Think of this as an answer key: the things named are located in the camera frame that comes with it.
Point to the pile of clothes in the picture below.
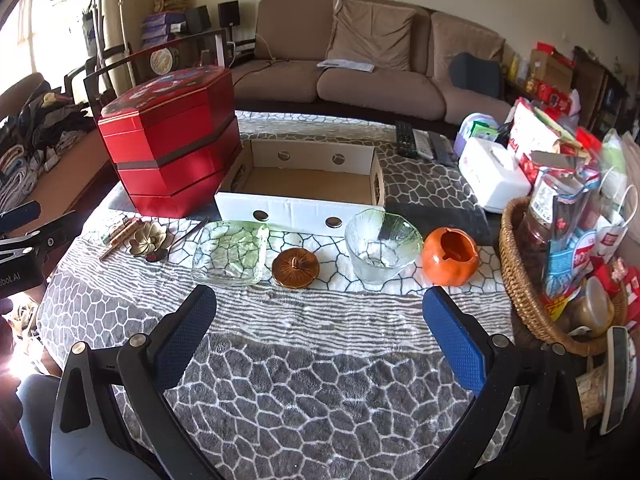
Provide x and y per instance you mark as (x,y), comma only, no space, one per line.
(35,140)

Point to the brown cardboard box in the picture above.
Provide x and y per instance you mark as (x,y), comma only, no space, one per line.
(552,72)

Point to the paper sheet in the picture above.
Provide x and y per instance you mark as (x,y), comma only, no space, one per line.
(345,64)

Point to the dark wooden chair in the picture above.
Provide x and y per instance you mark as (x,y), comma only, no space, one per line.
(107,62)

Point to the orange ceramic pot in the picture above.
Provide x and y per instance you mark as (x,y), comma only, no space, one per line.
(449,257)

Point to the potted plant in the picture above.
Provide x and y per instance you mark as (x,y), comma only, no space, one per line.
(92,20)

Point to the black remote control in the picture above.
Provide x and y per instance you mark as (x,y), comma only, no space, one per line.
(406,140)

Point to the green chopsticks packet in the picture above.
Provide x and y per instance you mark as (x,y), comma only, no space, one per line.
(112,232)

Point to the cork plate stand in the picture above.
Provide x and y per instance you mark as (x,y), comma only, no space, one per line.
(590,392)

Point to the white cardboard box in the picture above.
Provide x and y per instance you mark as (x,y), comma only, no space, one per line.
(300,185)

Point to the blue white snack bag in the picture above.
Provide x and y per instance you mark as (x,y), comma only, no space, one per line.
(562,265)

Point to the round tin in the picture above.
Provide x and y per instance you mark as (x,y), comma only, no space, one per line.
(165,61)

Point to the large brown sofa cushion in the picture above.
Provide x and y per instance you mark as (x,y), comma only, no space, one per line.
(372,35)

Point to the dark wooden shelf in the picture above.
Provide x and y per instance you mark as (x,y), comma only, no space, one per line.
(602,90)

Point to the red tiered gift box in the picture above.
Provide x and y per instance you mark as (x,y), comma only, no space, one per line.
(172,145)

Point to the red white snack bag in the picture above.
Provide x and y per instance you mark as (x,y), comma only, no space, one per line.
(535,132)

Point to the brown ceramic lid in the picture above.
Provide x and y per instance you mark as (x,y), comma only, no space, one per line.
(296,269)

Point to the brown chopsticks packet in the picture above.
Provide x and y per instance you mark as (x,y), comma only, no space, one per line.
(122,237)

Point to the grey remote control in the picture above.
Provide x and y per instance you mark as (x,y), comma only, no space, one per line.
(442,150)

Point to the white paper bag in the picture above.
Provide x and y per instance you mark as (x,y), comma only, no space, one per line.
(612,230)

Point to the golden lotus dish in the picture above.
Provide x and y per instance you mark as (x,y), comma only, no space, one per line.
(145,242)

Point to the brown sofa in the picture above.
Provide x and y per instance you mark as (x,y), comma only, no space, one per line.
(380,85)

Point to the blue grey pillow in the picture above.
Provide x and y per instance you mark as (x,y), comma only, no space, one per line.
(475,75)

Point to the stack of purple boxes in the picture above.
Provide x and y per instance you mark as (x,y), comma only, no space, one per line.
(160,27)

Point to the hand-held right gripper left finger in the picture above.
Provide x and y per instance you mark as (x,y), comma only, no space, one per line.
(182,332)

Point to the decorated plate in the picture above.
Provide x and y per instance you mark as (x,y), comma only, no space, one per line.
(619,380)

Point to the purple white plastic container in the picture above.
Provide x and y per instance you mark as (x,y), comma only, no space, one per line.
(477,125)

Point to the wooden bench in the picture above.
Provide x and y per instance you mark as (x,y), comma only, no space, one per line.
(75,170)

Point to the grey white printed blanket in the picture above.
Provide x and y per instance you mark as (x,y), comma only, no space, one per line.
(300,360)

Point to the black speaker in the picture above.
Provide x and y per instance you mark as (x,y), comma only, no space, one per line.
(198,19)
(228,12)

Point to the green square glass dish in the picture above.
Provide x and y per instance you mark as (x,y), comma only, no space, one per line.
(230,252)

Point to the round wall plate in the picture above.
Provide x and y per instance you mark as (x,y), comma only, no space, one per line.
(601,10)

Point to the metal spoon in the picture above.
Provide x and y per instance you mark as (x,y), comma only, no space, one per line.
(177,242)

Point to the person's leg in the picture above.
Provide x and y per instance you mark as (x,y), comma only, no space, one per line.
(37,425)

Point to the clear plastic jar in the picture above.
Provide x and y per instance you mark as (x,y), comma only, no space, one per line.
(542,215)

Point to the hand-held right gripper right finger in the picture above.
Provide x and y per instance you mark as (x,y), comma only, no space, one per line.
(457,340)

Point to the silver remote control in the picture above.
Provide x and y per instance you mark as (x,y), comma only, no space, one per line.
(422,146)

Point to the white tissue box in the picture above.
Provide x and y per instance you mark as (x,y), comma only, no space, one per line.
(492,175)

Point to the wicker basket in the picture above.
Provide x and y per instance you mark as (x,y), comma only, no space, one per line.
(520,285)

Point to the small brown lidded jar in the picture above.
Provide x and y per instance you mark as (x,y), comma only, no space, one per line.
(595,307)

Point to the clear glass bowl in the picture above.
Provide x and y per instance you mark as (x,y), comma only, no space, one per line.
(382,250)

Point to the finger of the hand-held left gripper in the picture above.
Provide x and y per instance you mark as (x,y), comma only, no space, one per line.
(52,235)
(20,215)

